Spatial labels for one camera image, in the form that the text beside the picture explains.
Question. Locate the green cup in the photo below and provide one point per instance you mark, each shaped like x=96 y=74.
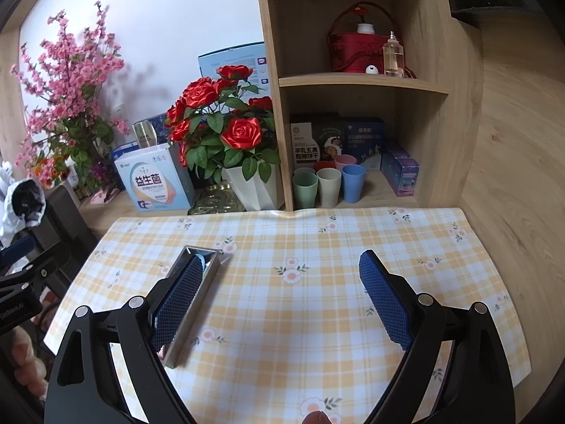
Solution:
x=304 y=192

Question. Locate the dark illustrated box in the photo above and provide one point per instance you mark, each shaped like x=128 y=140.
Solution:
x=330 y=139

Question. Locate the white and black snack box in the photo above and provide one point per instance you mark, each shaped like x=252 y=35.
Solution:
x=302 y=145

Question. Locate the light blue spoon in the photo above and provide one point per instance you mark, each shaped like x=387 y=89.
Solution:
x=204 y=259

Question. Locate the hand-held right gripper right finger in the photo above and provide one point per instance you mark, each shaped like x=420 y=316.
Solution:
x=384 y=300

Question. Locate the gold glass dish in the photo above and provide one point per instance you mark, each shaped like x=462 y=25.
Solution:
x=216 y=201

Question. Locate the yellow plaid floral tablecloth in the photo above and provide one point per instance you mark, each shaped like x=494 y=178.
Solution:
x=287 y=318

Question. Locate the person's right hand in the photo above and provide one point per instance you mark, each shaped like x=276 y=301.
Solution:
x=317 y=418

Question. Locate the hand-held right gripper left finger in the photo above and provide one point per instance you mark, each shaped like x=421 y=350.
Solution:
x=176 y=304

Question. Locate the metal tumbler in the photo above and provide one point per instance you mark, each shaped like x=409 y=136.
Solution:
x=145 y=134

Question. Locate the red cup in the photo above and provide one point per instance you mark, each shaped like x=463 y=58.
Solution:
x=324 y=166

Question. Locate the clear perfume bottle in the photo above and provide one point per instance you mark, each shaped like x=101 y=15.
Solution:
x=393 y=57

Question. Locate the wooden shelf unit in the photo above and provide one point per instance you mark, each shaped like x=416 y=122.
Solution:
x=269 y=53

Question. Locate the person's left hand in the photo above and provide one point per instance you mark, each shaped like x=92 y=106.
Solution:
x=28 y=362

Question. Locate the black speckled board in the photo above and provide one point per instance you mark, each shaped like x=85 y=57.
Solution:
x=494 y=0

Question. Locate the small white round figurine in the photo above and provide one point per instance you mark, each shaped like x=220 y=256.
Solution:
x=371 y=69

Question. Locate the small blue white box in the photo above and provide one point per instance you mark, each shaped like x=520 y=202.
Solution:
x=121 y=150

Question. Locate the purple box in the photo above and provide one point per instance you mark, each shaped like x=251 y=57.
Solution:
x=399 y=170

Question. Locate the blue and white box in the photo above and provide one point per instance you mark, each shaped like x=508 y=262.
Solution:
x=366 y=137

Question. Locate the long metal utensil tray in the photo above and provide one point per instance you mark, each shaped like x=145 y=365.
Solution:
x=206 y=285

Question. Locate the small pink box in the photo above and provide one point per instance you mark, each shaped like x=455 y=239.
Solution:
x=105 y=196

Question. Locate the red roses in white vase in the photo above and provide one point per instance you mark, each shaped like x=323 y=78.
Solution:
x=256 y=190

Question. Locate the red gift basket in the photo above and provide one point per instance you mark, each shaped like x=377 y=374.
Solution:
x=353 y=53

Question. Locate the small white vase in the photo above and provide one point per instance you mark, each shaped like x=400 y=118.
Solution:
x=365 y=29

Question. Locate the large blue flat box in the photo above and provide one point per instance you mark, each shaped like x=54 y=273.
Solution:
x=229 y=55

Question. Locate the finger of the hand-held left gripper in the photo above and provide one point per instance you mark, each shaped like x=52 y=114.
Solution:
x=17 y=251
x=42 y=269

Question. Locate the black chair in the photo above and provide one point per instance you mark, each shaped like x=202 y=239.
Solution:
x=62 y=229

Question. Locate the pink cup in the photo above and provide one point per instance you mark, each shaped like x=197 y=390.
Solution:
x=346 y=161

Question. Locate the light blue printed box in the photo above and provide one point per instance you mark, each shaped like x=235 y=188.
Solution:
x=154 y=181

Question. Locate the black and white jacket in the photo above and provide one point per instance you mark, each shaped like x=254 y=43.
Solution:
x=26 y=198

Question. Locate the pink blossom plant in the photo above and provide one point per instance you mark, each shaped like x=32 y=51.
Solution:
x=70 y=79

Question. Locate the blue cup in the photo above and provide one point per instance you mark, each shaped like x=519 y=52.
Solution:
x=353 y=185

